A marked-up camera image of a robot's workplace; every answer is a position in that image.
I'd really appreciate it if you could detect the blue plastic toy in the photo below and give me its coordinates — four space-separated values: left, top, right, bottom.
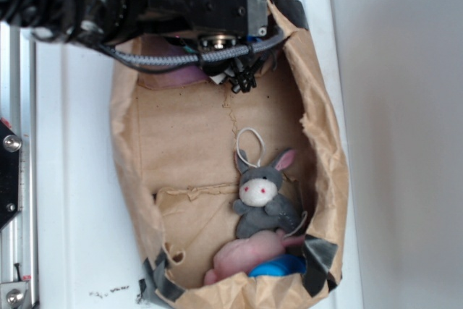
249 254 306 277

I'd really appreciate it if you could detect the grey braided cable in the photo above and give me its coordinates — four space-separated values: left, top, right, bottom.
97 28 285 67

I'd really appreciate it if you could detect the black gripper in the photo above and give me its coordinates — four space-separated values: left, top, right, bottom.
144 0 268 45

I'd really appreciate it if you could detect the aluminium frame rail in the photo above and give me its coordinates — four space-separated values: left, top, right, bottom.
1 24 39 308

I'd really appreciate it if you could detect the metal corner bracket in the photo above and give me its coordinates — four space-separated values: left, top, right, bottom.
0 282 29 309

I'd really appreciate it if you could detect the grey plush donkey toy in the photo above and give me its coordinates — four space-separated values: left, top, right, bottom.
232 142 307 239

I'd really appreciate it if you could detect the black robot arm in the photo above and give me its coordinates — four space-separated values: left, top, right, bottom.
1 0 268 48

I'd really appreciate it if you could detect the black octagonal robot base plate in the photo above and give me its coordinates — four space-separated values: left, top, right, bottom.
0 117 22 231

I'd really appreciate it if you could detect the brown paper bag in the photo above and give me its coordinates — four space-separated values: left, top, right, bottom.
110 0 349 308

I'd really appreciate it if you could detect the pink plush toy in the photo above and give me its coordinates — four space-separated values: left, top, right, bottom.
203 229 305 286

